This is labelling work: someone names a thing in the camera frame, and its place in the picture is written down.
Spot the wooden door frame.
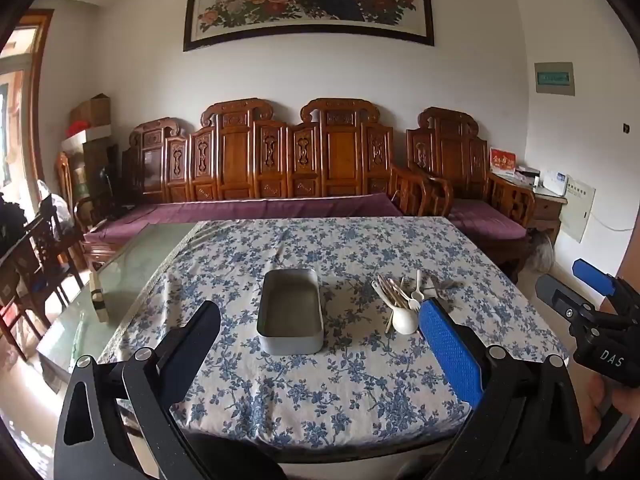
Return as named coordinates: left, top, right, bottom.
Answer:
left=0, top=9, right=55, bottom=202

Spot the grey plastic bag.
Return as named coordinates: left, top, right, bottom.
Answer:
left=529, top=234, right=556, bottom=272

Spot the green wall panel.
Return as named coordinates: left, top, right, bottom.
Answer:
left=534, top=61, right=576, bottom=96

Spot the purple armchair cushion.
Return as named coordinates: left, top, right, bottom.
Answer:
left=449, top=198, right=529, bottom=241

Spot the white box with blue label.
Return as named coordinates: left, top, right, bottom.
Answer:
left=542, top=171, right=571, bottom=196

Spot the person's right hand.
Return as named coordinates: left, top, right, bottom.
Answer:
left=582, top=374, right=640, bottom=445

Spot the glass-topped table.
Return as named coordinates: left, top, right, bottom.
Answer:
left=35, top=222, right=201, bottom=381

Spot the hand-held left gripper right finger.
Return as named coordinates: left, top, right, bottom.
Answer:
left=418, top=297, right=588, bottom=480

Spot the white plastic bag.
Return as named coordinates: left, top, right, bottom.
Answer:
left=40, top=192, right=74, bottom=227

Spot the metal tray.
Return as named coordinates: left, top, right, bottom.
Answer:
left=256, top=268, right=325, bottom=356

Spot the dark cabinet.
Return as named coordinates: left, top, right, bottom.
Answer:
left=82, top=139, right=124, bottom=213

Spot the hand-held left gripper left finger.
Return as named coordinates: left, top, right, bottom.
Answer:
left=54, top=301, right=222, bottom=480

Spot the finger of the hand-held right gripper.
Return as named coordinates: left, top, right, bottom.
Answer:
left=535, top=274, right=603, bottom=325
left=572, top=259, right=640, bottom=311

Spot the white wall distribution box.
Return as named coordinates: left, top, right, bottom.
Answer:
left=558, top=179, right=596, bottom=245

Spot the long purple sofa cushion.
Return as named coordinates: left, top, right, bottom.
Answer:
left=82, top=192, right=404, bottom=247

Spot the long carved wooden sofa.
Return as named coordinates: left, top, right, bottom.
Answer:
left=122, top=98, right=432, bottom=221

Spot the brown cardboard box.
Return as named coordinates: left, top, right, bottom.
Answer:
left=69, top=93, right=112, bottom=133

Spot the white cardboard box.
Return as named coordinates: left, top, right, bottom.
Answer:
left=62, top=124, right=112, bottom=154

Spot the carved wooden armchair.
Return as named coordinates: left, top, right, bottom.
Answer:
left=406, top=106, right=536, bottom=281

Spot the black bag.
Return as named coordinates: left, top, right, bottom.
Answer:
left=0, top=194, right=27, bottom=257

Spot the wooden side table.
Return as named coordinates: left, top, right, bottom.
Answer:
left=531, top=187, right=569, bottom=247

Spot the wooden dining chair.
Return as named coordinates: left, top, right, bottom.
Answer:
left=0, top=205, right=87, bottom=361

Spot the white ceramic spoon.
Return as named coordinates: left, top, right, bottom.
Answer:
left=391, top=305, right=419, bottom=336

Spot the red card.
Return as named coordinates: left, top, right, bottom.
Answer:
left=489, top=147, right=516, bottom=176

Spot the blue floral tablecloth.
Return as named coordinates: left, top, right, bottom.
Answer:
left=97, top=216, right=571, bottom=449

